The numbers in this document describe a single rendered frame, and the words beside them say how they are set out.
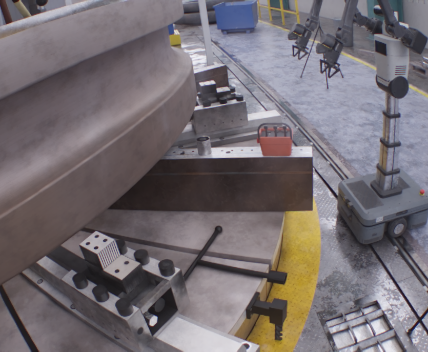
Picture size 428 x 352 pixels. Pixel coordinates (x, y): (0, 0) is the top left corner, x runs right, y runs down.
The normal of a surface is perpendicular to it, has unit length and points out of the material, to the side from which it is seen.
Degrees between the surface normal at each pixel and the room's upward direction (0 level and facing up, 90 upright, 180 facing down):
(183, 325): 0
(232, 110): 90
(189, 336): 0
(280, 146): 97
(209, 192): 90
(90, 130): 56
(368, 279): 0
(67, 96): 90
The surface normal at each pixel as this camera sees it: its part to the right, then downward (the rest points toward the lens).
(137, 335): 0.82, 0.18
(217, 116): 0.19, 0.47
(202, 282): -0.13, -0.86
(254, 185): -0.19, 0.51
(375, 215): 0.01, -0.27
